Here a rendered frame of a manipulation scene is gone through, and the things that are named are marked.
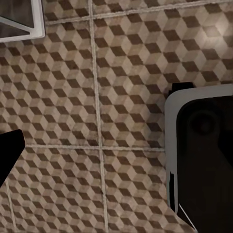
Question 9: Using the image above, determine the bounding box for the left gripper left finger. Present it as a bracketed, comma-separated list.
[0, 129, 25, 187]

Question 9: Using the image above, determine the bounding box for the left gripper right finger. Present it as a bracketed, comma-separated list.
[217, 129, 233, 168]

